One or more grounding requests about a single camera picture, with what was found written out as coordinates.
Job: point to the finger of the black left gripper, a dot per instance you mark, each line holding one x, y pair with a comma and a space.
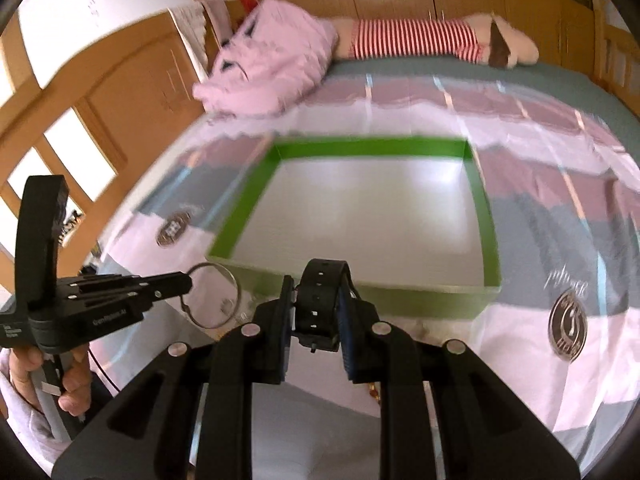
163, 286

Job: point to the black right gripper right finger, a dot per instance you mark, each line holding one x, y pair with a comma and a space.
377, 351

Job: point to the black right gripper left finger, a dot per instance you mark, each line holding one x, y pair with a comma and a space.
253, 352

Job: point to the black wrist watch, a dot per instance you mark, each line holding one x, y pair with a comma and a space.
321, 289

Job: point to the person's left hand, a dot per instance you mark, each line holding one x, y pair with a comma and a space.
76, 381

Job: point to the white sleeve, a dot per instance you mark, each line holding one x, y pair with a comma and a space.
24, 417

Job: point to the green cardboard box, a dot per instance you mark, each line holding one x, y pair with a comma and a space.
409, 215

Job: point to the wooden door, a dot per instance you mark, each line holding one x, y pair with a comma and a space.
131, 90

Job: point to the patchwork bed sheet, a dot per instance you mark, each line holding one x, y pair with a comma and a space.
556, 157

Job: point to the pink crumpled quilt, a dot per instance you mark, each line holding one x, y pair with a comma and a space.
278, 55

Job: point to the grey hanging towel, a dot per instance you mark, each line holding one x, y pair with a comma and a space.
204, 26

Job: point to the striped plush toy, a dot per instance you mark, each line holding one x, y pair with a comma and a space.
483, 39

